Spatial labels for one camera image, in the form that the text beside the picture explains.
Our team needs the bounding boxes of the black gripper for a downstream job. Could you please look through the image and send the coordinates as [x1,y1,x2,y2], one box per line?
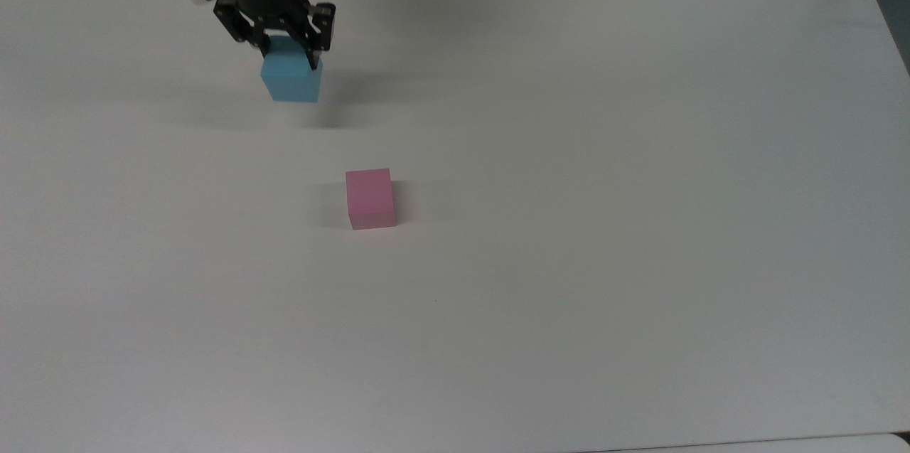
[213,0,337,73]

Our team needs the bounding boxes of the blue cube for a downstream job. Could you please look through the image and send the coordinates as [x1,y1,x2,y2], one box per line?
[260,36,323,104]

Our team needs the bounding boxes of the pink cube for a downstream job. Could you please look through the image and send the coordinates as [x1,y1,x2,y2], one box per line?
[346,169,397,230]

